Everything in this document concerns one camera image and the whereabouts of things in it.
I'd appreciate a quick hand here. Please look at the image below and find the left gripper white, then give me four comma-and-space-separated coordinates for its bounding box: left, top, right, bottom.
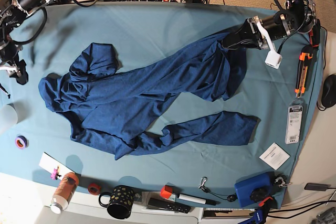
221, 16, 282, 69

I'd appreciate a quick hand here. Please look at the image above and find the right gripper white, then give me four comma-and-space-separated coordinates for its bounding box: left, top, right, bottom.
1, 60, 28, 85

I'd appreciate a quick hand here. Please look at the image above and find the dark blue t-shirt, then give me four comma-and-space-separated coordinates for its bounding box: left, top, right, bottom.
38, 33, 257, 159

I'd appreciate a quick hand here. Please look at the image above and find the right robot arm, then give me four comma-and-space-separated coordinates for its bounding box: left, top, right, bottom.
1, 0, 56, 85

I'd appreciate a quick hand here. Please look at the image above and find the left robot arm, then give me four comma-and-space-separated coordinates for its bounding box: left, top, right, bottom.
222, 0, 317, 69

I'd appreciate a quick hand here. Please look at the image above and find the translucent plastic cup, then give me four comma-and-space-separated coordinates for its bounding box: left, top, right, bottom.
0, 103, 18, 135

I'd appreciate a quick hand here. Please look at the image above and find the orange black utility knife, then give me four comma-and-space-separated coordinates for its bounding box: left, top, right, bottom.
295, 45, 314, 98

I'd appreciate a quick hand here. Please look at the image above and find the purple tape roll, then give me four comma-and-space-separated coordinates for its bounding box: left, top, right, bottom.
15, 135, 28, 150

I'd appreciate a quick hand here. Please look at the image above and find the packaged bit set blister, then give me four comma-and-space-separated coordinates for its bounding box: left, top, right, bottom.
285, 99, 303, 144

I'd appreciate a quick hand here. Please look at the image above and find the white paper card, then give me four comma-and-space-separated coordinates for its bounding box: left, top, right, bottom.
39, 152, 70, 176

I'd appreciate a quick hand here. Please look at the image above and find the black computer mouse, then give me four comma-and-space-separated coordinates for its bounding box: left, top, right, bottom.
321, 74, 336, 108

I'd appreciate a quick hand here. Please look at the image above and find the pink small clip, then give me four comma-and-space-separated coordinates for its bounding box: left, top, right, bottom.
50, 166, 62, 180

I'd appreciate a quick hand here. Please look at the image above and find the white square paper leaflet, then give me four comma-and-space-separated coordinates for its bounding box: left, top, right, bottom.
259, 143, 290, 170

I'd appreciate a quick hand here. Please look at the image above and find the orange plastic bottle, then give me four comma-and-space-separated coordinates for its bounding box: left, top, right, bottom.
50, 172, 79, 214

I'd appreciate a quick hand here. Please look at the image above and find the red tape roll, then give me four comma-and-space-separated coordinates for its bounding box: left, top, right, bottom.
88, 183, 101, 196

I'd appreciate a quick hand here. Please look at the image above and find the blue plastic case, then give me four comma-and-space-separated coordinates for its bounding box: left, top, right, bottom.
234, 172, 275, 207

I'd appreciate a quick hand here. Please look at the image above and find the black mug gold pattern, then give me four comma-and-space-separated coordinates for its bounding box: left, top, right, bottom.
98, 185, 135, 220

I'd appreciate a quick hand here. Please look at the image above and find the black power adapter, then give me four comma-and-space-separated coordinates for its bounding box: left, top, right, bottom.
304, 183, 330, 191

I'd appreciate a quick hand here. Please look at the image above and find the white black marker pen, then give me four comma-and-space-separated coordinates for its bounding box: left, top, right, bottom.
176, 194, 218, 206

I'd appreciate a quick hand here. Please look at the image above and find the red orange cube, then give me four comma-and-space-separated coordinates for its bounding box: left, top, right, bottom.
160, 185, 173, 199

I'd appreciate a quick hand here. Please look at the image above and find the blue orange clamp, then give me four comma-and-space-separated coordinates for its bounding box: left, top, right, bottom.
239, 196, 276, 224

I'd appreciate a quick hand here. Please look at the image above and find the black remote control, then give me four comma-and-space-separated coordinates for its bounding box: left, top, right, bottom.
148, 198, 191, 214

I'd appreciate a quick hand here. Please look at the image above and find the carabiner with black lanyard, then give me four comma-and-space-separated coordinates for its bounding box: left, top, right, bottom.
198, 177, 238, 202

